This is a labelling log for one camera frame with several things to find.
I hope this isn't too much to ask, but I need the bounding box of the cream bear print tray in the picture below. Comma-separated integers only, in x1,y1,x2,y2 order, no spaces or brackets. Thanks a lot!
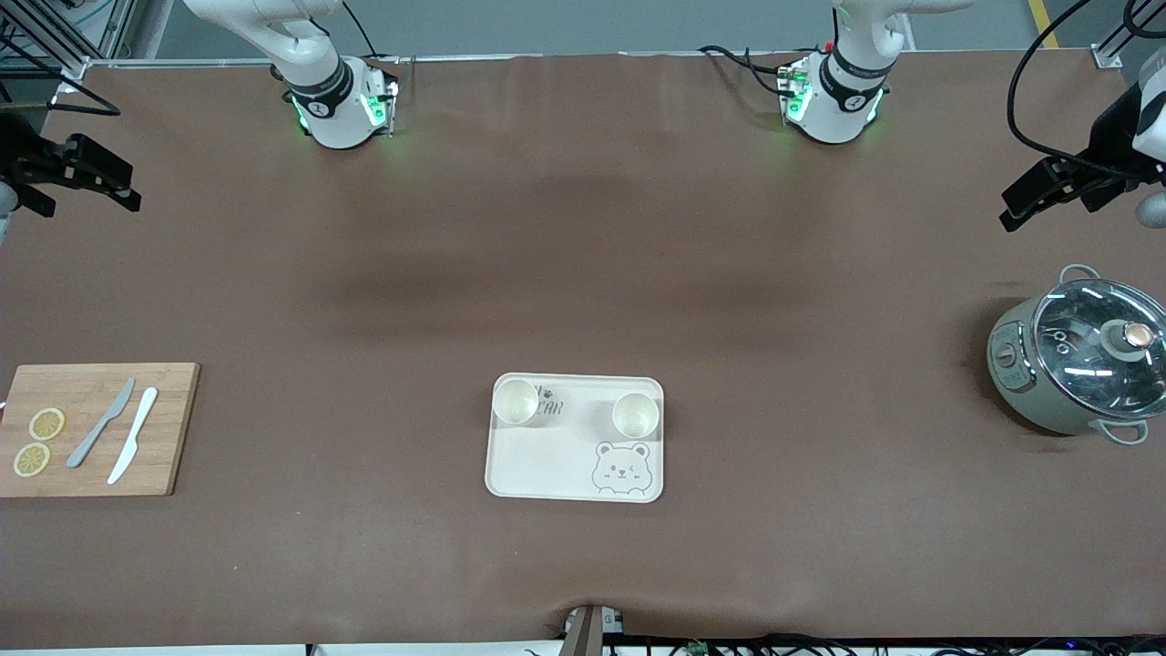
485,373,665,504

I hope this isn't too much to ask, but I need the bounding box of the grey-green electric cooker pot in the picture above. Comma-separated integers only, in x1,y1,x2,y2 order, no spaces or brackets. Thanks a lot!
987,264,1166,446

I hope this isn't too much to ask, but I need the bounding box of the grey plastic knife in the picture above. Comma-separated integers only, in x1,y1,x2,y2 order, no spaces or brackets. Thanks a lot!
66,378,137,469

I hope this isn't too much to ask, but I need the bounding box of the black base cable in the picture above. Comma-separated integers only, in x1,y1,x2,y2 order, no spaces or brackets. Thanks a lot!
699,44,803,97
342,0,379,57

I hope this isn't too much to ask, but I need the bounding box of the white plastic knife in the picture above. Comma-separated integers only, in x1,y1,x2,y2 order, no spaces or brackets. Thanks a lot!
107,387,159,486

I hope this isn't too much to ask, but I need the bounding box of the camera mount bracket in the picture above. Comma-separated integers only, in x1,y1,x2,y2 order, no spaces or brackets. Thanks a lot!
557,603,628,656

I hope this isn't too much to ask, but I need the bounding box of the wooden cutting board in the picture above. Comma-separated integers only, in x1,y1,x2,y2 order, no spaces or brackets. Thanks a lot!
0,363,200,498

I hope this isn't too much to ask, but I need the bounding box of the brown table cover mat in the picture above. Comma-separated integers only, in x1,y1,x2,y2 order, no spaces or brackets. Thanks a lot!
0,50,1166,650

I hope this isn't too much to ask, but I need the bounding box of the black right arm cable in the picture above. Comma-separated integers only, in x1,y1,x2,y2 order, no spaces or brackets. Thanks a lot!
0,27,121,117

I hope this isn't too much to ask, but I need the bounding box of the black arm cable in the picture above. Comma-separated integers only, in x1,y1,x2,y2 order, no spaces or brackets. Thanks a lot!
1007,0,1166,172
0,27,121,117

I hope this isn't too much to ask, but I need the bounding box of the white IKEA cup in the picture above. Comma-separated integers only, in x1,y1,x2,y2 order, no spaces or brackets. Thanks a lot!
492,377,541,427
612,392,661,440

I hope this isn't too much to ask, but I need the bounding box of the black left base cable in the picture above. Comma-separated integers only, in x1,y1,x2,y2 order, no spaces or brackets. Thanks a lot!
699,44,803,97

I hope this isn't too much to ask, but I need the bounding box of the glass pot lid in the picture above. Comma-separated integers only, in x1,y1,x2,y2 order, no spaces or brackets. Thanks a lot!
1032,279,1166,420

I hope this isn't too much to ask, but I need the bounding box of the black right base cable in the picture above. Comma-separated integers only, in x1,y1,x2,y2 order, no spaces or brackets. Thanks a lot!
342,0,379,57

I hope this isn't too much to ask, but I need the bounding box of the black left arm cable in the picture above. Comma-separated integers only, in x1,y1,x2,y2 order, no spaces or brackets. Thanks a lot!
1007,0,1166,172

